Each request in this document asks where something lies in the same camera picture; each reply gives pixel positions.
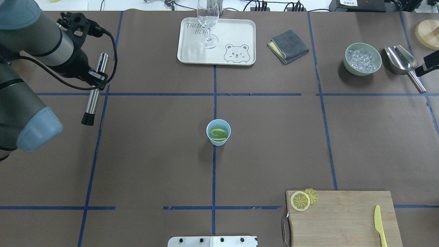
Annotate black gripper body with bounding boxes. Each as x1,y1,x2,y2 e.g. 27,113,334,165
57,12,103,82

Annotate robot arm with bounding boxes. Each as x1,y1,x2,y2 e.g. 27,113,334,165
0,0,118,161

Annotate wooden cup tree stand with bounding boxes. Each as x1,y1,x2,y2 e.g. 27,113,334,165
415,19,439,50

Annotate blue plastic cup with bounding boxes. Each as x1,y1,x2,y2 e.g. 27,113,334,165
206,119,232,146

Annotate small translucent lemon slice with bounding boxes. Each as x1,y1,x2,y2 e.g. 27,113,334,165
305,188,320,205

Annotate metal ice scoop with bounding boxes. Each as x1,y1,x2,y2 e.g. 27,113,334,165
384,45,426,94

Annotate green bowl of ice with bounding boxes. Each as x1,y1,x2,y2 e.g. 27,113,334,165
343,43,382,76

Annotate clear wine glass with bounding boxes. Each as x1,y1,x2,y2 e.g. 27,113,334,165
197,0,220,49

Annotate cream bear tray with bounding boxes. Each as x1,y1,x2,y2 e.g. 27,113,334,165
177,17,257,66

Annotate grey folded cloth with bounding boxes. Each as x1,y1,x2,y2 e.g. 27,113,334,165
268,29,309,64

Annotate yellow plastic knife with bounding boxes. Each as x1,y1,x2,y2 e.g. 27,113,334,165
373,205,388,247

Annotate wooden cutting board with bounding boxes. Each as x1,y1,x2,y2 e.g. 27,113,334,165
283,191,403,247

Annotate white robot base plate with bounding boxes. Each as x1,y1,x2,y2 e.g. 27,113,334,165
167,235,258,247

